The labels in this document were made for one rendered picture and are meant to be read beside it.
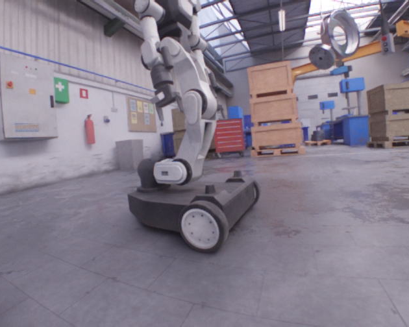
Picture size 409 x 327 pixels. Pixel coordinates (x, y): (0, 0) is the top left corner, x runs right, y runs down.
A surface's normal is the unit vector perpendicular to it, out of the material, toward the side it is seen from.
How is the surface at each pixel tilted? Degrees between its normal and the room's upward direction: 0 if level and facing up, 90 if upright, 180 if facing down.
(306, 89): 90
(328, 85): 90
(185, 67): 115
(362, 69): 90
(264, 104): 90
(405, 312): 0
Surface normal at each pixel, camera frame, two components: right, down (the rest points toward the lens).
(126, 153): -0.29, 0.15
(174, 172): -0.49, 0.11
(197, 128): -0.41, 0.52
